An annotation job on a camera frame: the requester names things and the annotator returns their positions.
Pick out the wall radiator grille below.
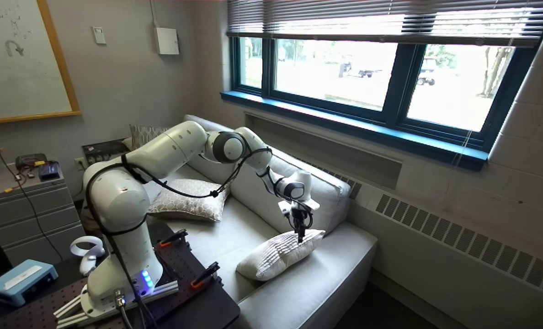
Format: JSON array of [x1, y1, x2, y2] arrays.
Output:
[[373, 191, 543, 297]]

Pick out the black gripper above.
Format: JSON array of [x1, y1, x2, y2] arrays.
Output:
[[287, 204, 314, 244]]

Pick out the large octagon-patterned pillow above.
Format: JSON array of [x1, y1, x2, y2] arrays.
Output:
[[146, 177, 230, 224]]

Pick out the gray drawer cabinet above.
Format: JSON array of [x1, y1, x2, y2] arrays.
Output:
[[0, 171, 86, 266]]

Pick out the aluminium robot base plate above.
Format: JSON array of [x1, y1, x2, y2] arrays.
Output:
[[51, 277, 181, 329]]

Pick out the dark flat device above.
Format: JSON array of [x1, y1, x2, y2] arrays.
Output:
[[37, 160, 62, 182]]

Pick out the white VR controller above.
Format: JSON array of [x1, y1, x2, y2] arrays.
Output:
[[68, 233, 108, 277]]

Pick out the wood-framed whiteboard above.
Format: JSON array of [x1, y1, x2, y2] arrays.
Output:
[[0, 0, 82, 125]]

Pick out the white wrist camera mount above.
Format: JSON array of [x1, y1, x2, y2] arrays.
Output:
[[278, 197, 322, 215]]

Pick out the dark window blinds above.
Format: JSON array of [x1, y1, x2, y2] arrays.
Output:
[[225, 0, 543, 51]]

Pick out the white wall box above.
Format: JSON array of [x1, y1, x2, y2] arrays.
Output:
[[154, 23, 181, 58]]

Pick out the blue-framed wide window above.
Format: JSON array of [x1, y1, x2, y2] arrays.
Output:
[[219, 32, 537, 164]]

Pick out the thin black hanging cable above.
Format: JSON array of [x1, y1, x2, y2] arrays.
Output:
[[0, 111, 64, 263]]

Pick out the white wall switch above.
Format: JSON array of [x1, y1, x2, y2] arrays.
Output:
[[90, 23, 110, 47]]

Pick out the diamond-patterned gray pillow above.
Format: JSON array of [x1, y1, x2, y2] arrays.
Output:
[[128, 124, 163, 147]]

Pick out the black robot table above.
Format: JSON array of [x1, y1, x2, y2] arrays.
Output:
[[0, 215, 241, 329]]

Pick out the dark brown box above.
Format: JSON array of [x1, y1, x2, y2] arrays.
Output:
[[15, 151, 49, 171]]

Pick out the light gray couch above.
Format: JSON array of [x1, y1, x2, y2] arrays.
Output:
[[108, 113, 378, 329]]

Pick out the orange-black clamp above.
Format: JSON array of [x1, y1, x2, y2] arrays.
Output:
[[157, 228, 190, 250], [188, 261, 221, 290]]

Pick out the small cream pillow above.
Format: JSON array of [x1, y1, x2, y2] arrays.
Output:
[[234, 226, 327, 283]]

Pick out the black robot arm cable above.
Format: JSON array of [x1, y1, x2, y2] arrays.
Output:
[[84, 129, 285, 329]]

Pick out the blue electronics box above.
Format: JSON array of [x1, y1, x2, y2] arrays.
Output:
[[0, 257, 60, 306]]

